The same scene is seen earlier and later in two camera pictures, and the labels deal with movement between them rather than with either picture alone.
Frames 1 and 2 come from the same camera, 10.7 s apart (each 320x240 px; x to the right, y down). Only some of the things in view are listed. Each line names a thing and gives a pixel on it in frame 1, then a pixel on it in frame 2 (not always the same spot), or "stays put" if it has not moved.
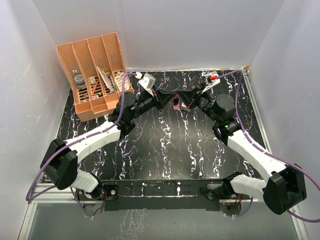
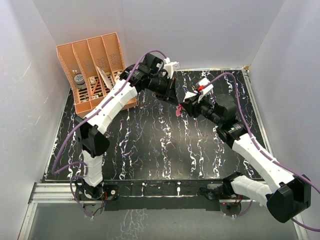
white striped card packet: (106, 79) stays put
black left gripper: (163, 98) to (170, 94)
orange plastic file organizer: (95, 67) stays put
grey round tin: (79, 80) stays put
